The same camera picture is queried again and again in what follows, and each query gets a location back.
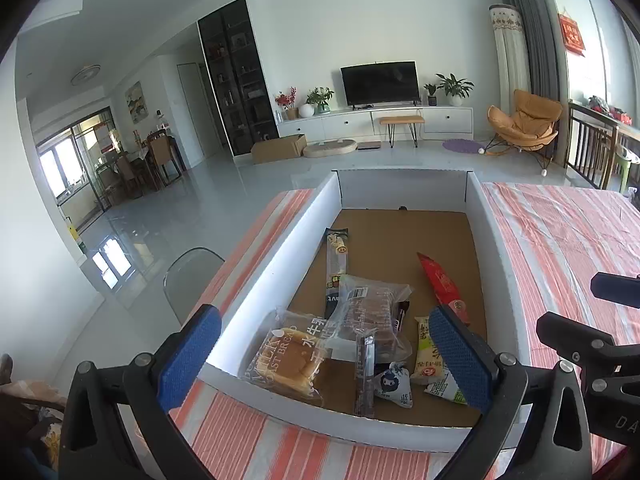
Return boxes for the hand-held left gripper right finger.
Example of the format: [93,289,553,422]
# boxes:
[428,304,596,480]

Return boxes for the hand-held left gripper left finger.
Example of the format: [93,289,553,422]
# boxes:
[59,304,222,480]

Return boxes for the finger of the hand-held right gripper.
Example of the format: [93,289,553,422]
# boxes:
[536,311,626,368]
[590,272,640,306]

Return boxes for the short green white snack packet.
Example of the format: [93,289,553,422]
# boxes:
[414,315,447,387]

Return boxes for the white triangular cartoon packet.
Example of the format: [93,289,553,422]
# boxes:
[374,361,416,409]

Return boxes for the black square snack packet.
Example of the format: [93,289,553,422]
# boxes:
[392,300,412,335]

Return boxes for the red snack packet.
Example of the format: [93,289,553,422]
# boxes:
[416,252,472,323]

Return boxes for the narrow silver strip packet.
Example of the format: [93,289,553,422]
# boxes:
[353,334,377,418]

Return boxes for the toast bread packet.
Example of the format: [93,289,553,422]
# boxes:
[244,309,333,408]

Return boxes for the white cardboard box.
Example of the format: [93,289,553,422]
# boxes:
[197,170,532,453]

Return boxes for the clear packet of brown cakes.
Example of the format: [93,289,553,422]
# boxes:
[330,274,416,363]

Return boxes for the black chocolate bar packet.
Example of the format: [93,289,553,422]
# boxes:
[324,228,352,321]

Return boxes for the striped orange grey tablecloth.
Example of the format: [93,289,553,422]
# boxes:
[170,182,640,480]

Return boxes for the pale green stool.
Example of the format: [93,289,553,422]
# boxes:
[616,150,640,193]

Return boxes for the dark wooden railed crib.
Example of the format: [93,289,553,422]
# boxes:
[567,101,640,191]

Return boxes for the pile of clothes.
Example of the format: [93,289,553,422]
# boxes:
[587,95,640,126]

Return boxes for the wooden dining chair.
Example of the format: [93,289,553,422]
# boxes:
[147,135,183,187]
[114,155,151,201]

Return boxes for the orange lounge chair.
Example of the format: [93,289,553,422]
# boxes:
[484,89,563,171]

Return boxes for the wooden dining table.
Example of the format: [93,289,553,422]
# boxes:
[97,142,151,181]

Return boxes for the brown cardboard box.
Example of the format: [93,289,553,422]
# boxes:
[250,134,308,165]

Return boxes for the glass balcony door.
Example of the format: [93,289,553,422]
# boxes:
[35,105,121,216]

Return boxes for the wooden bench with metal legs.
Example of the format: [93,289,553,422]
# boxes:
[379,115,426,148]

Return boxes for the oval cat scratcher bed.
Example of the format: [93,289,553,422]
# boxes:
[303,140,358,158]

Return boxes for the white door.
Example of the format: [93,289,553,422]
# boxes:
[177,62,221,161]

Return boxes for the covered standing air conditioner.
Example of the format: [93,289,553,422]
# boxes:
[489,4,532,106]

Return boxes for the large leafy potted plant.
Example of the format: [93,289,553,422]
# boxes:
[436,73,475,107]

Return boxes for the grey curtain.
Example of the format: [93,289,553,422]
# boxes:
[496,0,571,121]

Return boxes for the white television cabinet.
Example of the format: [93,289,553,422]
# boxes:
[274,105,475,143]

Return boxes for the red flower arrangement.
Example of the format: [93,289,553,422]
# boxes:
[275,86,299,121]

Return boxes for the black glass display cabinet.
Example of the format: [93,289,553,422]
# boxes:
[197,0,280,157]

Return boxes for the black television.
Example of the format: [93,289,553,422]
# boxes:
[340,61,421,110]

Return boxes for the green plant in glass vase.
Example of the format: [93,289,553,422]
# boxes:
[306,86,335,115]

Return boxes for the round ceiling lamp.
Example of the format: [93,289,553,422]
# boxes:
[70,64,102,86]

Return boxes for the red wall hanging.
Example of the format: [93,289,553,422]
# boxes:
[557,14,587,58]

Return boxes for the framed wall painting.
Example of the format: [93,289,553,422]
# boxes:
[124,81,150,123]

